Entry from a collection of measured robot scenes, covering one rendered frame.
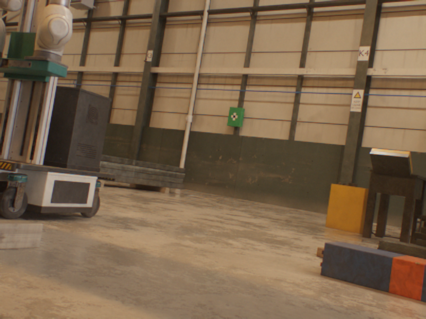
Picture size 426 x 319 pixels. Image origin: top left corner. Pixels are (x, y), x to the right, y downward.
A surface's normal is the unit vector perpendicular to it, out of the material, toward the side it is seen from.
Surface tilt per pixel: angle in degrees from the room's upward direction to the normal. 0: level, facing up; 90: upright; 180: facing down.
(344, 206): 90
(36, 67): 90
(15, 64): 90
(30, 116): 90
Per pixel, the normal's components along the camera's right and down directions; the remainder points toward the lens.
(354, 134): -0.54, -0.13
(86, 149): 0.91, 0.12
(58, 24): 0.43, 0.13
